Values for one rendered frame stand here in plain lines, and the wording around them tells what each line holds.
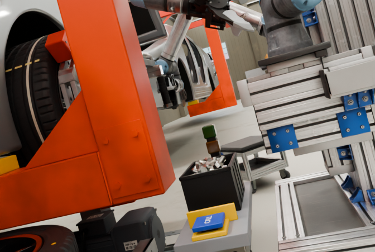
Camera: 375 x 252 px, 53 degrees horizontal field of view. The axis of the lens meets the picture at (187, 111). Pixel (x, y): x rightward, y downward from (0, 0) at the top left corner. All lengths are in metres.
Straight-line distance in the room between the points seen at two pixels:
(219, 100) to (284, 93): 3.99
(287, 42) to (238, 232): 0.65
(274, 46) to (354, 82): 0.29
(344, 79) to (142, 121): 0.58
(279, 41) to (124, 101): 0.54
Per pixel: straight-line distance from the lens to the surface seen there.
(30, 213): 1.26
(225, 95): 5.22
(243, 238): 0.86
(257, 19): 1.95
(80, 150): 1.15
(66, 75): 1.44
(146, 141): 1.05
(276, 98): 1.26
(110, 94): 1.08
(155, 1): 1.05
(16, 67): 1.55
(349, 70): 1.16
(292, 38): 1.27
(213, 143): 1.21
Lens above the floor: 0.75
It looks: 2 degrees down
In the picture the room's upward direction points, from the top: 15 degrees counter-clockwise
